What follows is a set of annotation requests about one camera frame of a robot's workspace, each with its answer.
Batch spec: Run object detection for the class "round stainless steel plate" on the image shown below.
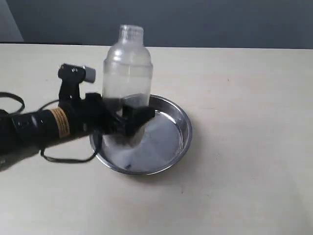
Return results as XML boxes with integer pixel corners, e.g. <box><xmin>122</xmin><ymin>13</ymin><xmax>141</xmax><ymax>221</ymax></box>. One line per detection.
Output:
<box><xmin>89</xmin><ymin>94</ymin><xmax>193</xmax><ymax>175</ymax></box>

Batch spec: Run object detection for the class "black cable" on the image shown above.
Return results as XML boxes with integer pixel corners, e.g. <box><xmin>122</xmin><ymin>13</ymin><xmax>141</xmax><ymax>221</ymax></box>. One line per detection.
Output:
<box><xmin>0</xmin><ymin>92</ymin><xmax>103</xmax><ymax>164</ymax></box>

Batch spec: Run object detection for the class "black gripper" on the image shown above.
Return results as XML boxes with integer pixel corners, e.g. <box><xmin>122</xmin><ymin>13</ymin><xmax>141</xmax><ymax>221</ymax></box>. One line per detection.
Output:
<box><xmin>58</xmin><ymin>63</ymin><xmax>155</xmax><ymax>137</ymax></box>

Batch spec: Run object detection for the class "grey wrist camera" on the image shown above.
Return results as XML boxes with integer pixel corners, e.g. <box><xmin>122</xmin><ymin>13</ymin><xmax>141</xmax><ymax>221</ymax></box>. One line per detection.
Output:
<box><xmin>83</xmin><ymin>66</ymin><xmax>96</xmax><ymax>84</ymax></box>

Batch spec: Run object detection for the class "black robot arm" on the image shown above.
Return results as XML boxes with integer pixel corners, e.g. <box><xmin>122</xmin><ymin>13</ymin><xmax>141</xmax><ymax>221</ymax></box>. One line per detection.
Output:
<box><xmin>0</xmin><ymin>63</ymin><xmax>155</xmax><ymax>171</ymax></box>

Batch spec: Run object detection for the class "clear plastic shaker bottle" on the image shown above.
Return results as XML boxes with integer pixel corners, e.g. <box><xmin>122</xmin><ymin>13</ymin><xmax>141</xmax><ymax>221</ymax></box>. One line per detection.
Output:
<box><xmin>101</xmin><ymin>23</ymin><xmax>154</xmax><ymax>149</ymax></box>

